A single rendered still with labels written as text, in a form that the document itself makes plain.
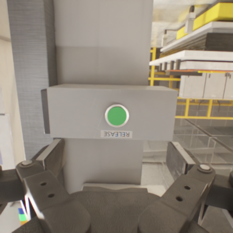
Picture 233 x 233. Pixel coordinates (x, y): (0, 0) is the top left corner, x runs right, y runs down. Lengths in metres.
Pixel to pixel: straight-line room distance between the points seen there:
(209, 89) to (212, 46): 4.87
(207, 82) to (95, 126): 7.35
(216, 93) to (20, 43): 7.64
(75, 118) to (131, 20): 0.20
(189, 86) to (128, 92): 7.04
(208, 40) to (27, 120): 2.69
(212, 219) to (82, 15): 0.45
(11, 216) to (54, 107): 1.45
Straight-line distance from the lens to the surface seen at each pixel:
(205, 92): 7.58
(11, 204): 1.47
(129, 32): 0.35
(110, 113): 0.25
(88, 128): 0.27
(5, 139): 1.32
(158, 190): 0.41
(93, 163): 0.40
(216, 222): 0.41
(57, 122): 0.28
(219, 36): 2.92
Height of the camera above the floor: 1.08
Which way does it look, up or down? 15 degrees up
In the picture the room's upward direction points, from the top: 179 degrees counter-clockwise
